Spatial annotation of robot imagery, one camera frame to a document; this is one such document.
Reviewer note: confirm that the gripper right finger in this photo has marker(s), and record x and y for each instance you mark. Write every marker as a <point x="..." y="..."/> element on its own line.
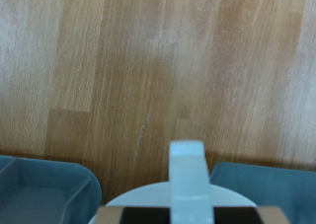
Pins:
<point x="237" y="217"/>

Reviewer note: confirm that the grey dish drying rack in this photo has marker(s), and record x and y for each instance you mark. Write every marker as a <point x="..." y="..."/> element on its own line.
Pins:
<point x="270" y="191"/>

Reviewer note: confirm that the white plastic mug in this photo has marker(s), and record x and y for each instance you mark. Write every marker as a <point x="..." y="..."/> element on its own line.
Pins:
<point x="189" y="178"/>

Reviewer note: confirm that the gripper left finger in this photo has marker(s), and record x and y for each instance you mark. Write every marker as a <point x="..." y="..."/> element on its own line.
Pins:
<point x="144" y="217"/>

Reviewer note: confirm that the grey plastic crate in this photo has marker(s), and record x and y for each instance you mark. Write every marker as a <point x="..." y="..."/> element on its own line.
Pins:
<point x="42" y="191"/>

